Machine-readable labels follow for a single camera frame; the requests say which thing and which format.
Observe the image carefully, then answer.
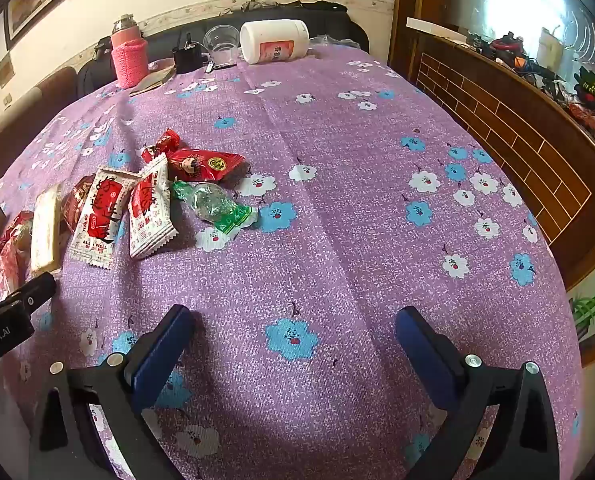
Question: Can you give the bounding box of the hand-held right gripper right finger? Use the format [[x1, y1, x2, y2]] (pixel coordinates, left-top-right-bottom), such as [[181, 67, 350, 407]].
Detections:
[[395, 306, 561, 480]]

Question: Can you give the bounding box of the brown sofa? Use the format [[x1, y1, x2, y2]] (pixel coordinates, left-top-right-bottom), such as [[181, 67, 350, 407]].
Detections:
[[0, 66, 78, 176]]

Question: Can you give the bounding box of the brick pattern wooden cabinet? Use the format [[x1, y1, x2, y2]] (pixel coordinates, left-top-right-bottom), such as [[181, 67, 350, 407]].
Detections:
[[407, 17, 595, 291]]

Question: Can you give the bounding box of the pink snack packet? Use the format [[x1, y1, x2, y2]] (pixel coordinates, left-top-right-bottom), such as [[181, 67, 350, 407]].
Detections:
[[0, 230, 32, 301]]

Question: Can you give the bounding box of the green clear candy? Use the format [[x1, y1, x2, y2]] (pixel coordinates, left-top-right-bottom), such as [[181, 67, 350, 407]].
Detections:
[[172, 181, 259, 236]]

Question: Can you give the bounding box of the clear biscuit packet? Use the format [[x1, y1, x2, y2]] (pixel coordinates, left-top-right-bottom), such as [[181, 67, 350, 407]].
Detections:
[[30, 183, 62, 275]]

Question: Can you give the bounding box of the wooden door frame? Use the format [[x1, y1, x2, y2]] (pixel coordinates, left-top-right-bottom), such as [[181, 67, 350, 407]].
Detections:
[[387, 0, 423, 68]]

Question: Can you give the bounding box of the pink sleeved thermos bottle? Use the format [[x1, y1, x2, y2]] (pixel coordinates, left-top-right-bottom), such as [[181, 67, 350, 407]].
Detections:
[[110, 14, 151, 90]]

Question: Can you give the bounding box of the purple floral tablecloth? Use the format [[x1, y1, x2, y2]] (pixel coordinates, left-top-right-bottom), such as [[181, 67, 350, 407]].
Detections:
[[0, 42, 585, 480]]

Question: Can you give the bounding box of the dark red crinkled packet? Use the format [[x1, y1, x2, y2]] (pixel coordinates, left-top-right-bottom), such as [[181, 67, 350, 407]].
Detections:
[[60, 175, 97, 235]]

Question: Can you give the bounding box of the white board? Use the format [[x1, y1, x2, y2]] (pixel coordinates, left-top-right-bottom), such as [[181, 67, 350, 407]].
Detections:
[[406, 16, 471, 43]]

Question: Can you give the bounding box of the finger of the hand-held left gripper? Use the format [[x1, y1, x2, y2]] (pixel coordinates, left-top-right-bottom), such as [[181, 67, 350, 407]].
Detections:
[[0, 272, 58, 322]]

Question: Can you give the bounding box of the white plastic jar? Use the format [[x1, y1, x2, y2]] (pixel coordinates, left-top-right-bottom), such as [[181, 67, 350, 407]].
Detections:
[[240, 19, 311, 65]]

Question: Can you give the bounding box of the red cartoon snack packet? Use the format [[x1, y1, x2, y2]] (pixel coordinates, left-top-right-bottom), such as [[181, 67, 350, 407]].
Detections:
[[166, 149, 246, 183]]

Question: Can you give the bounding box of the thin notebook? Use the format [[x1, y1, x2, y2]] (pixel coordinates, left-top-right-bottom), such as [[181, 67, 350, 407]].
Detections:
[[129, 67, 177, 97]]

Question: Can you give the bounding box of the red black tool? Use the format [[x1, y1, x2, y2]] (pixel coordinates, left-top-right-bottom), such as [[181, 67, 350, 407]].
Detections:
[[492, 34, 527, 57]]

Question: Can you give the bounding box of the white red snack packet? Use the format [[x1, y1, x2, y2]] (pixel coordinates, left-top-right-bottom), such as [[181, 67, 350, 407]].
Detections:
[[69, 166, 131, 271], [128, 154, 178, 260]]

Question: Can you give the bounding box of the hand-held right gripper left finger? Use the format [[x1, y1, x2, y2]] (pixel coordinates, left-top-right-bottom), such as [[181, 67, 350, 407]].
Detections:
[[28, 304, 196, 480]]

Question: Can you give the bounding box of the black bag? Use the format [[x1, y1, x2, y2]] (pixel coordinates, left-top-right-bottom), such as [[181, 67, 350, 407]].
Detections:
[[78, 42, 116, 98]]

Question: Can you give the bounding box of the black green glove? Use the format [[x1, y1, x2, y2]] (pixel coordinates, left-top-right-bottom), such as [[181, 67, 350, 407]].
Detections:
[[575, 67, 595, 107]]

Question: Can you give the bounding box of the white plastic bottle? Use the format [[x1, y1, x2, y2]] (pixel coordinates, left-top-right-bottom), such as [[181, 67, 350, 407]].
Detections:
[[537, 27, 563, 63]]

